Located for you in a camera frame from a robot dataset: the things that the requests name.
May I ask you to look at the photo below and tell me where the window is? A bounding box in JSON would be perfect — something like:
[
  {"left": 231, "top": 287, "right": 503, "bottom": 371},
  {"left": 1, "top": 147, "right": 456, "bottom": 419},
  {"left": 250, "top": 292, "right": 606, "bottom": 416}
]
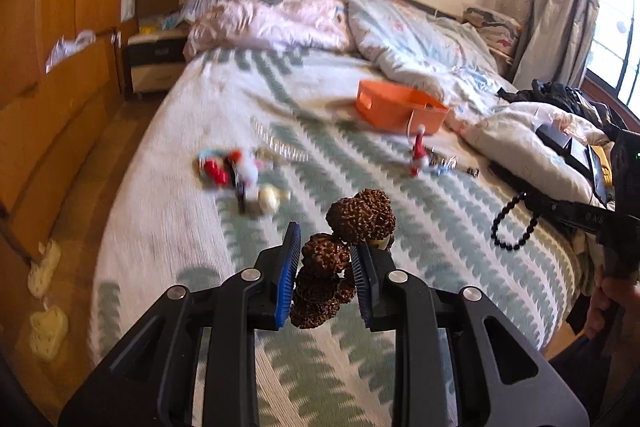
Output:
[{"left": 582, "top": 0, "right": 640, "bottom": 108}]

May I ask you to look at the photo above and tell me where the black bead bracelet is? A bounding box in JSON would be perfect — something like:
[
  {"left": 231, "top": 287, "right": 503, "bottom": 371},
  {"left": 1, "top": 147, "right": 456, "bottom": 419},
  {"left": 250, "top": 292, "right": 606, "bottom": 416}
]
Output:
[{"left": 490, "top": 191, "right": 541, "bottom": 252}]

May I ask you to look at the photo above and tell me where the black strap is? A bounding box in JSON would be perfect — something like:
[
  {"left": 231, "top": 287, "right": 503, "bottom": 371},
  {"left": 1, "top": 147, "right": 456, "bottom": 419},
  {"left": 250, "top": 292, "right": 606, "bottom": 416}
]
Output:
[{"left": 487, "top": 162, "right": 533, "bottom": 195}]

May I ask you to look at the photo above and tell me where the brown rough bead bracelet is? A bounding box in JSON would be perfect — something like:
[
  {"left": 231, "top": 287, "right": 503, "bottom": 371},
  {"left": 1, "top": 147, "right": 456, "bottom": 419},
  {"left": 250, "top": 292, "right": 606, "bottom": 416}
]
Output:
[{"left": 289, "top": 188, "right": 397, "bottom": 330}]

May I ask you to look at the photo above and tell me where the pink white quilt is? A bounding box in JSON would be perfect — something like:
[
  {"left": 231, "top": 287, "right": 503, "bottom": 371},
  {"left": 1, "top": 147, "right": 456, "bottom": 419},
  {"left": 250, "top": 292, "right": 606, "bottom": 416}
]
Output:
[{"left": 184, "top": 0, "right": 351, "bottom": 60}]

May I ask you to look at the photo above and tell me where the dark bedside nightstand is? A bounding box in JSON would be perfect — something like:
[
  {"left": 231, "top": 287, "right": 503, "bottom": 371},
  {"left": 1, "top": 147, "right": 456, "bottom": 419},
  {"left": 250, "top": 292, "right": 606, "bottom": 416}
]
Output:
[{"left": 122, "top": 31, "right": 195, "bottom": 100}]

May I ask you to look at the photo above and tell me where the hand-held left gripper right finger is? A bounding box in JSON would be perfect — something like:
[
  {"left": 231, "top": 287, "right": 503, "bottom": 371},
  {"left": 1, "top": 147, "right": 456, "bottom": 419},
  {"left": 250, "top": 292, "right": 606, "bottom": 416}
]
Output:
[{"left": 351, "top": 243, "right": 589, "bottom": 427}]

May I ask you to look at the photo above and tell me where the grey curtain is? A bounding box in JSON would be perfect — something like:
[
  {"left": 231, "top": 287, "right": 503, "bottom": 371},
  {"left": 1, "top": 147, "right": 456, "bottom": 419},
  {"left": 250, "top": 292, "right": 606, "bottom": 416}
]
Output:
[{"left": 492, "top": 0, "right": 607, "bottom": 92}]

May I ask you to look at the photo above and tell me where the pearl hair clip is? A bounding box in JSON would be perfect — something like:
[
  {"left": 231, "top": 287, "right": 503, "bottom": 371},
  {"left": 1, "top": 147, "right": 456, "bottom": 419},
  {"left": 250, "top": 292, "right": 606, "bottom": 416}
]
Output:
[{"left": 251, "top": 118, "right": 307, "bottom": 162}]

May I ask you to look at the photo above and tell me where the red santa figurine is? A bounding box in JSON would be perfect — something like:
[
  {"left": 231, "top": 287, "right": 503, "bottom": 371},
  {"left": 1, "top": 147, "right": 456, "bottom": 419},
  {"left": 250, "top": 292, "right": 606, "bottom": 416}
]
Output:
[{"left": 408, "top": 125, "right": 432, "bottom": 178}]

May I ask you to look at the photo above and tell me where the wooden wardrobe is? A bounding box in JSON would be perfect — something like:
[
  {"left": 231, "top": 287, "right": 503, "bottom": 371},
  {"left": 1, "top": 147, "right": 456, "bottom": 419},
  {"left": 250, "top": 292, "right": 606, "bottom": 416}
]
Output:
[{"left": 0, "top": 0, "right": 146, "bottom": 268}]

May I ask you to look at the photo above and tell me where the black bag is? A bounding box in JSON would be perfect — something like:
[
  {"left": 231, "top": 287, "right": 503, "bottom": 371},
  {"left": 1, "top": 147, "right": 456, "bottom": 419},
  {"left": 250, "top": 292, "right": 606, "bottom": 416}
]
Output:
[{"left": 497, "top": 79, "right": 628, "bottom": 140}]

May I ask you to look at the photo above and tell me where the cream plush hair accessory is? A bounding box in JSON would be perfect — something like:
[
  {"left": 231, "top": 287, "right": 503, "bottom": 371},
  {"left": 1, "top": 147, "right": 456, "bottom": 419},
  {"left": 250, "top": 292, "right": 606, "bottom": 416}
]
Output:
[{"left": 252, "top": 184, "right": 292, "bottom": 218}]

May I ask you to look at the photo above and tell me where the white swan plush clip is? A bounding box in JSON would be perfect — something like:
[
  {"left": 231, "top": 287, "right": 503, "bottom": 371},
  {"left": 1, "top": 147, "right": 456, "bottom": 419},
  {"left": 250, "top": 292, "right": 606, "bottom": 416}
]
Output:
[{"left": 227, "top": 149, "right": 266, "bottom": 190}]

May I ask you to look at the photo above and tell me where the orange plastic basket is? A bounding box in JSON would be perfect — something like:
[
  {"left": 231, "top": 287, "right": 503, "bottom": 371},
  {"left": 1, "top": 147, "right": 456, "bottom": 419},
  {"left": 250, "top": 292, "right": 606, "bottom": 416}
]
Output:
[{"left": 355, "top": 80, "right": 450, "bottom": 136}]

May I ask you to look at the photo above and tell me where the patterned pillow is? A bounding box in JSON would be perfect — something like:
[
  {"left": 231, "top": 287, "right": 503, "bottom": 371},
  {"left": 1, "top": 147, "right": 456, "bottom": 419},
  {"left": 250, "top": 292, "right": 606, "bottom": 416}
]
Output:
[{"left": 462, "top": 6, "right": 524, "bottom": 58}]

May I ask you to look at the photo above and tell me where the black yellow case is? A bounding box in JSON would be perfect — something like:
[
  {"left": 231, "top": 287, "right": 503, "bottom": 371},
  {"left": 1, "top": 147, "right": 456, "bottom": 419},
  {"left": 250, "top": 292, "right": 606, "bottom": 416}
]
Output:
[{"left": 535, "top": 123, "right": 615, "bottom": 204}]

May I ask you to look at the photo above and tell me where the red hair tie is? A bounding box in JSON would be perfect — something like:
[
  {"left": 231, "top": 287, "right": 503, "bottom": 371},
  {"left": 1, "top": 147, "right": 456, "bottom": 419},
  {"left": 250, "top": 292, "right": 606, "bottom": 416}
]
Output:
[{"left": 200, "top": 157, "right": 232, "bottom": 190}]

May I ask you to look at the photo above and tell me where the person's right hand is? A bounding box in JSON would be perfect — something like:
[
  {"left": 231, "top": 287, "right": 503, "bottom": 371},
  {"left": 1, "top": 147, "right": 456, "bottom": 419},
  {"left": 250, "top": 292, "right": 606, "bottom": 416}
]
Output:
[{"left": 585, "top": 274, "right": 640, "bottom": 340}]

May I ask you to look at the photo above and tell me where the blue floral quilt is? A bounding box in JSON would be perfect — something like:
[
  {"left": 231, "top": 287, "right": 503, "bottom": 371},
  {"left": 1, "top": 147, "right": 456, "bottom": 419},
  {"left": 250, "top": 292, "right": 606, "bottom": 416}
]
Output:
[{"left": 332, "top": 0, "right": 518, "bottom": 108}]

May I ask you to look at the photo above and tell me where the gold rhinestone hair clip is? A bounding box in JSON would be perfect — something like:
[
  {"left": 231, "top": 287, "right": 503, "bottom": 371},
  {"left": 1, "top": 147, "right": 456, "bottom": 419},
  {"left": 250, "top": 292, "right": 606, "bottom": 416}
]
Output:
[{"left": 442, "top": 157, "right": 481, "bottom": 178}]

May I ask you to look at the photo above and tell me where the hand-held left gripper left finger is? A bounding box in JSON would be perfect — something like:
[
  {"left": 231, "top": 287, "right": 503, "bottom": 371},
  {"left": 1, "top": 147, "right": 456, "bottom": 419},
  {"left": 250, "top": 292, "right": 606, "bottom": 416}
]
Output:
[{"left": 59, "top": 222, "right": 303, "bottom": 427}]

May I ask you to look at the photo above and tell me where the cream slipper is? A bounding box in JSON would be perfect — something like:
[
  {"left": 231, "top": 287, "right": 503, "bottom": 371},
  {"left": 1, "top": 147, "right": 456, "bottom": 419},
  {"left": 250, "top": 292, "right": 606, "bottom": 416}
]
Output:
[
  {"left": 27, "top": 239, "right": 63, "bottom": 299},
  {"left": 28, "top": 306, "right": 70, "bottom": 363}
]

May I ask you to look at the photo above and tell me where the crumpled plastic bag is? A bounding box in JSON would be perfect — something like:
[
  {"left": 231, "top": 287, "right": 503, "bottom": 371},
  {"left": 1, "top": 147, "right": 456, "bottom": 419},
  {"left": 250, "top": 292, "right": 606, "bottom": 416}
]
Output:
[{"left": 45, "top": 29, "right": 97, "bottom": 75}]

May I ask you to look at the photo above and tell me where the green leaf patterned bedspread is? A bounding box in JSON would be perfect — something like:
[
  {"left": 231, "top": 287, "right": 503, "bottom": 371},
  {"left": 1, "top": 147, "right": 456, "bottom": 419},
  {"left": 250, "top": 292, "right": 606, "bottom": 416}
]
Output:
[{"left": 87, "top": 44, "right": 583, "bottom": 427}]

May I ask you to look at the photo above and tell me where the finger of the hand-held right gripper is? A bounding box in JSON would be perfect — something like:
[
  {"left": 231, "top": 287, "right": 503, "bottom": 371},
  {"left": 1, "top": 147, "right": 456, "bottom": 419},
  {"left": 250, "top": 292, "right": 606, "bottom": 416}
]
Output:
[{"left": 522, "top": 193, "right": 573, "bottom": 225}]

